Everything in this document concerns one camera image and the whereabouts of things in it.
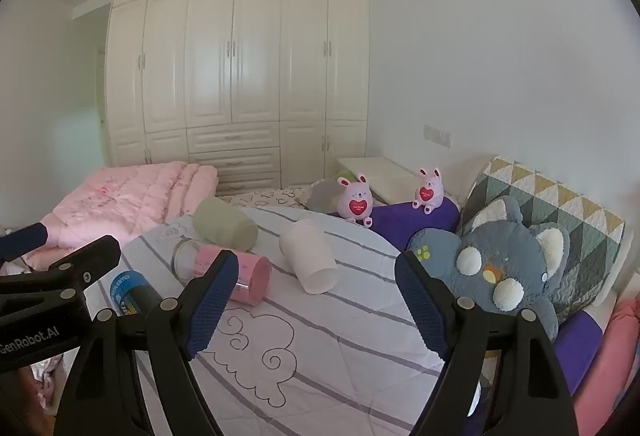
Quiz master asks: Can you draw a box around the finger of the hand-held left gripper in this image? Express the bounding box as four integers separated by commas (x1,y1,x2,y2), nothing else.
0,235,122,302
0,222,49,263

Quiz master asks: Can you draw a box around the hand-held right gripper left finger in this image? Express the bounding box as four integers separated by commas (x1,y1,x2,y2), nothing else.
54,250,240,436

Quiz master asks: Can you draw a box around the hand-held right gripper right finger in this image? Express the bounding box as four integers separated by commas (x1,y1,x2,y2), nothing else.
394,250,581,436

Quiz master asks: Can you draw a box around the pink and clear cup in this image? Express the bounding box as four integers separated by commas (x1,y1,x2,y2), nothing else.
171,238,272,306

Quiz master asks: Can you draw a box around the blue can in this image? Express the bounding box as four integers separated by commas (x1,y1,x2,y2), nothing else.
109,269,163,317

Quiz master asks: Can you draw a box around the green cup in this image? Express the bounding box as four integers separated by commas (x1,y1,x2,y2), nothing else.
192,197,259,251

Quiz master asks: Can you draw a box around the white cup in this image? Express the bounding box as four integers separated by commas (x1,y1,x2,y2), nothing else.
278,219,340,295

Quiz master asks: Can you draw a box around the pink patterned cloth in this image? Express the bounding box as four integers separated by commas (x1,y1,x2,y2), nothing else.
29,355,67,417

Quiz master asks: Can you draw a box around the pink quilt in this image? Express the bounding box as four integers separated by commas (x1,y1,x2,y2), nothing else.
22,161,219,274

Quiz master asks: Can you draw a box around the purple cushion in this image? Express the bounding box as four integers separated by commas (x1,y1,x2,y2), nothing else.
370,196,461,252
552,311,608,409

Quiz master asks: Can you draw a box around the white striped blanket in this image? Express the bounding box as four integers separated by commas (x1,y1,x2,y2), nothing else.
120,206,481,436

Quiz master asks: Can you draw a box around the grey bear plush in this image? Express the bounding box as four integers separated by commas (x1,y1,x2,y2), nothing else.
406,195,571,342

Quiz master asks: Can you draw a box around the pink bunny plush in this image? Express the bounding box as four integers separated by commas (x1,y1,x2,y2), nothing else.
411,167,446,215
336,172,375,228

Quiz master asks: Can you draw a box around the heart printed bedsheet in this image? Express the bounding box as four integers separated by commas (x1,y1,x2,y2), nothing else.
217,185,313,209

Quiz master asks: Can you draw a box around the white nightstand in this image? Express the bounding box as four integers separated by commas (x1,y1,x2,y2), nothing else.
336,157,431,206

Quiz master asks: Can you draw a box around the grey and green plush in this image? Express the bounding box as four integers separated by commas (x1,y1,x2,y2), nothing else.
306,173,356,215

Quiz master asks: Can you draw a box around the geometric quilted pillow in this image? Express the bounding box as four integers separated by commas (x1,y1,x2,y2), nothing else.
457,156,627,322

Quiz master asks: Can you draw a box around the pink pillow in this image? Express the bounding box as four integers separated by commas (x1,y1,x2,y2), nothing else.
572,293,640,434

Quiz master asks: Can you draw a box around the cream wardrobe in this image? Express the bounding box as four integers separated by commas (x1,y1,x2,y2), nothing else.
105,0,371,197

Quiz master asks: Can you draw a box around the wall outlet panel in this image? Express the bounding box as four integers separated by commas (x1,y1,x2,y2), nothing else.
423,123,453,148

